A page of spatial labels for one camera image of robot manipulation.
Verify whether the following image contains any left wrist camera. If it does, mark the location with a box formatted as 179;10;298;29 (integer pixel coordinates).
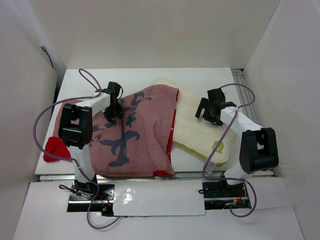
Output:
107;81;123;98

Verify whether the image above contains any black wall cable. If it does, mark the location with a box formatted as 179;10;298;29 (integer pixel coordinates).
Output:
39;43;55;68

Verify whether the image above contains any cream pillow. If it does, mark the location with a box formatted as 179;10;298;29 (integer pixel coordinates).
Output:
153;77;226;173

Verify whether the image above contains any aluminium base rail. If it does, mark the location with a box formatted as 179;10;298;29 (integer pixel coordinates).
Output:
38;171;252;218

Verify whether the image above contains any right aluminium side rail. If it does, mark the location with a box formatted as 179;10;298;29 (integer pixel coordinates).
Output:
231;69;258;123

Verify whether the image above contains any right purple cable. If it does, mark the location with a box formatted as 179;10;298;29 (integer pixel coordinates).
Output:
201;83;258;218

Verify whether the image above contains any purple cable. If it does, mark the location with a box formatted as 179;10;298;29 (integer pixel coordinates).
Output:
201;83;258;218
33;68;123;230

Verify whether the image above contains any white cover plate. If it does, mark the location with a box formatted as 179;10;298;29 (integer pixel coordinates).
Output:
112;180;206;217

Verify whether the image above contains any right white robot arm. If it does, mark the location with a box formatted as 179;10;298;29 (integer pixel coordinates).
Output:
195;88;279;196

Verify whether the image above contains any red patterned pillowcase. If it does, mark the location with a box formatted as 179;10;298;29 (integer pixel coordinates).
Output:
43;84;180;179

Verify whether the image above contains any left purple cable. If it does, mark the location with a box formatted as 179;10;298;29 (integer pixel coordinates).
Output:
33;68;123;230

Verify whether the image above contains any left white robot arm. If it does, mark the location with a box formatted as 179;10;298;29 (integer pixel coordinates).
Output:
58;89;124;200

